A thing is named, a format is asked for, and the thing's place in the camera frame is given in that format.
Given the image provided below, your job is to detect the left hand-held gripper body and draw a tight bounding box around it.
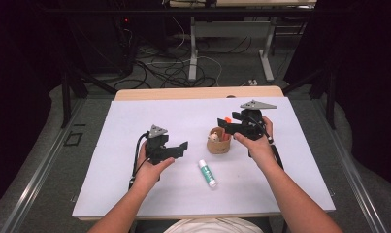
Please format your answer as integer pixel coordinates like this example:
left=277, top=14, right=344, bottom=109
left=145, top=124, right=179, bottom=166

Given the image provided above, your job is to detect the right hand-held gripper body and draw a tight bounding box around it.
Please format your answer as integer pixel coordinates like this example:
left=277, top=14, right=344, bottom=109
left=238, top=99, right=278, bottom=142

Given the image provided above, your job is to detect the orange highlighter pen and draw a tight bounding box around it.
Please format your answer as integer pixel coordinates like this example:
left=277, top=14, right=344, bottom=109
left=223, top=116, right=233, bottom=142

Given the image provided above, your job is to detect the brown pen holder cup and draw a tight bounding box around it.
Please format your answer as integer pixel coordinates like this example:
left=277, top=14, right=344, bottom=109
left=206, top=126, right=232, bottom=155

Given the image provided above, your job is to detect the white and green glue stick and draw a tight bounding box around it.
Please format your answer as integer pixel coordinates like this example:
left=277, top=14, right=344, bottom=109
left=197, top=159, right=218, bottom=188

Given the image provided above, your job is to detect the person's right hand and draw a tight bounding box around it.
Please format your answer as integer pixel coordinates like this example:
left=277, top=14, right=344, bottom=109
left=233, top=117, right=275, bottom=169

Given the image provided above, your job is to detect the person's left hand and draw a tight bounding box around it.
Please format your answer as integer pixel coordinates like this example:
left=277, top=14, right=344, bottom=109
left=133, top=140, right=176, bottom=192

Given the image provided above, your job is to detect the white table mat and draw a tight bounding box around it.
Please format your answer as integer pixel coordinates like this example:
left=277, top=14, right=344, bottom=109
left=72, top=96, right=337, bottom=218

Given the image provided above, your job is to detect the person's white shirt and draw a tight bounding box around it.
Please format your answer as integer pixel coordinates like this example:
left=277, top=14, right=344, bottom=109
left=162, top=217, right=265, bottom=233

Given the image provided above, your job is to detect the black metal stand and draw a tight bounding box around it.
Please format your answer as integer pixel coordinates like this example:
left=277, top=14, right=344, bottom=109
left=60, top=62, right=117, bottom=129
left=281, top=66, right=339, bottom=130

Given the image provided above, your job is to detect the dark computer tower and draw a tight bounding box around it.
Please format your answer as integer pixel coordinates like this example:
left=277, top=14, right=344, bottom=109
left=117, top=13, right=138, bottom=76

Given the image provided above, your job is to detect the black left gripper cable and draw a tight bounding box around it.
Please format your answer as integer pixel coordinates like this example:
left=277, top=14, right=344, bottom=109
left=128, top=131, right=151, bottom=190

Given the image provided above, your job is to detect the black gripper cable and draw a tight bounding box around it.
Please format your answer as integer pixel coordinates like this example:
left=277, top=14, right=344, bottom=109
left=128, top=131, right=151, bottom=190
left=247, top=114, right=285, bottom=171

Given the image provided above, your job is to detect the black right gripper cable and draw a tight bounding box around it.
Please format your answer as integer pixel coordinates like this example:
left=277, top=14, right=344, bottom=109
left=247, top=114, right=285, bottom=171

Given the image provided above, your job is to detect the tangle of black floor cables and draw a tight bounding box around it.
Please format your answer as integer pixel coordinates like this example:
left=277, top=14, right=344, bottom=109
left=114, top=33, right=253, bottom=90

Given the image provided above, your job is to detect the white metal desk frame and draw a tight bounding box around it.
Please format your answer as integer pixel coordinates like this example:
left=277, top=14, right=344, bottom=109
left=168, top=0, right=317, bottom=83

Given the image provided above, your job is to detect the metal floor rail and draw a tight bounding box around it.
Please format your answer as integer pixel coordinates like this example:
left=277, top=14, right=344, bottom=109
left=0, top=98, right=87, bottom=233
left=312, top=96, right=389, bottom=233

